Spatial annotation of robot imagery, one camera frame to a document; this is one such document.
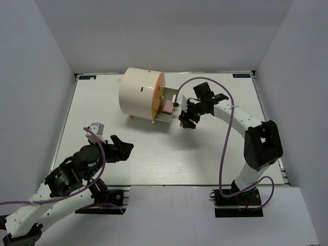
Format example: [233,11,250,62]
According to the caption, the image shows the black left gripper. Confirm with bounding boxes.
[85,134,134,180]

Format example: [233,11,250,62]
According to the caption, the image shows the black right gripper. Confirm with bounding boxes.
[178,99,205,129]

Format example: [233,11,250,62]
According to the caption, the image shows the pink square compact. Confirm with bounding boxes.
[163,100,174,114]

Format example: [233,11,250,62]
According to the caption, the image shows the beige square compact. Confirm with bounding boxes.
[158,99,166,112]

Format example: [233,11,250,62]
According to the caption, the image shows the grey-green bottom drawer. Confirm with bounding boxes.
[154,88,177,124]

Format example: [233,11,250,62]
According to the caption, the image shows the white cylindrical drawer organizer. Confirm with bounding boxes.
[118,68,165,120]

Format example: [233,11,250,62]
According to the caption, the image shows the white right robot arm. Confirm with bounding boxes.
[173,82,283,204]

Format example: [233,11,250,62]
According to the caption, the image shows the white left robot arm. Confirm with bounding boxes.
[1,135,134,245]

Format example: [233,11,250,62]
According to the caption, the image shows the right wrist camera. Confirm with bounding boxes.
[172,94,188,112]

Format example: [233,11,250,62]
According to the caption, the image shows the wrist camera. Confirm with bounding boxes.
[172,94,188,112]
[84,122,106,145]

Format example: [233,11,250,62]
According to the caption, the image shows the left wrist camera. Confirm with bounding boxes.
[84,122,106,145]

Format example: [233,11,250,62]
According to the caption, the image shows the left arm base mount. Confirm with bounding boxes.
[75,186,130,215]

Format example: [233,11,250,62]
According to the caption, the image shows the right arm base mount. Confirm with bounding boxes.
[210,188,263,218]

